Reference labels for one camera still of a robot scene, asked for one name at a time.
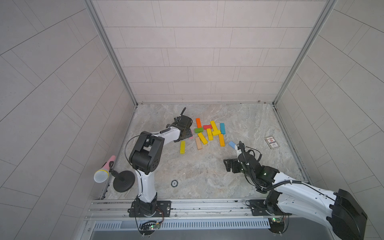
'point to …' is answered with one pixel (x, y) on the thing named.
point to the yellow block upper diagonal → (213, 124)
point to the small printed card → (271, 142)
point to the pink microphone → (102, 175)
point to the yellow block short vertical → (210, 134)
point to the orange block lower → (221, 140)
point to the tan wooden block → (198, 143)
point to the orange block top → (198, 123)
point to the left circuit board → (148, 228)
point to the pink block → (191, 137)
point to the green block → (198, 130)
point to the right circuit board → (277, 224)
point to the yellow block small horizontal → (216, 132)
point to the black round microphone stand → (124, 180)
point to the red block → (205, 127)
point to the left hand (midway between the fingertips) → (187, 132)
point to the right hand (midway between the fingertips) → (229, 161)
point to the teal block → (222, 128)
